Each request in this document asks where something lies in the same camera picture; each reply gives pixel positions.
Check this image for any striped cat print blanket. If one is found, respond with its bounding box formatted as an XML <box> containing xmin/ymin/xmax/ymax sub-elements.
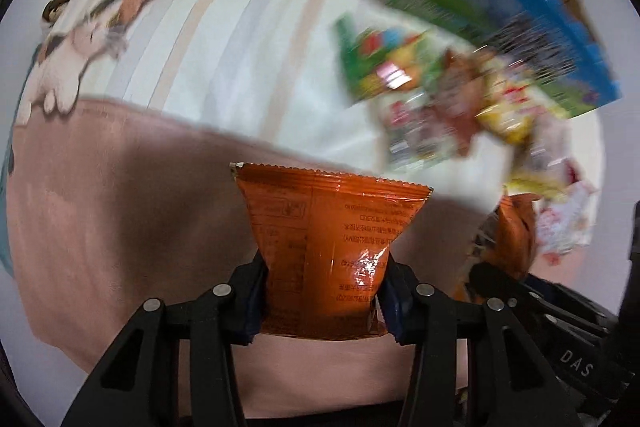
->
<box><xmin>0</xmin><ymin>0</ymin><xmax>608</xmax><ymax>418</ymax></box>

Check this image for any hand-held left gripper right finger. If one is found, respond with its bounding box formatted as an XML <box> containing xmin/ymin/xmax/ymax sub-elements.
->
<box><xmin>375</xmin><ymin>252</ymin><xmax>583</xmax><ymax>427</ymax></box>

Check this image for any clear red label snack packet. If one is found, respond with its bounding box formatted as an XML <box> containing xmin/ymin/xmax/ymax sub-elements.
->
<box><xmin>380</xmin><ymin>92</ymin><xmax>466</xmax><ymax>172</ymax></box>

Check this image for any green snack packet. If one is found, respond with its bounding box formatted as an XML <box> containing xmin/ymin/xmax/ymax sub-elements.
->
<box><xmin>334</xmin><ymin>13</ymin><xmax>451</xmax><ymax>108</ymax></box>

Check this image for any pale yellow snack packet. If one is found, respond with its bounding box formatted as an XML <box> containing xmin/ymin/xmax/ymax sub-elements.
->
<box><xmin>505</xmin><ymin>167</ymin><xmax>571</xmax><ymax>202</ymax></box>

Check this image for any white red snack packet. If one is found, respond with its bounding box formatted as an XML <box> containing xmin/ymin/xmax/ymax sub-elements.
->
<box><xmin>535</xmin><ymin>157</ymin><xmax>601</xmax><ymax>265</ymax></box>

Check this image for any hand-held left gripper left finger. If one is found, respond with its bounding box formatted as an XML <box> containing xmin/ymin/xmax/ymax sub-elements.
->
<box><xmin>60</xmin><ymin>252</ymin><xmax>268</xmax><ymax>427</ymax></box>

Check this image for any orange snack packet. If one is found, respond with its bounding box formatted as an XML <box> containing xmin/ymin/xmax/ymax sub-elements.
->
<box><xmin>229</xmin><ymin>162</ymin><xmax>434</xmax><ymax>342</ymax></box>
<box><xmin>492</xmin><ymin>193</ymin><xmax>541</xmax><ymax>283</ymax></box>

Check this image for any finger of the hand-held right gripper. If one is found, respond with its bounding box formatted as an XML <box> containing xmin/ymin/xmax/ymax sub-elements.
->
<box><xmin>468</xmin><ymin>261</ymin><xmax>566</xmax><ymax>325</ymax></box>

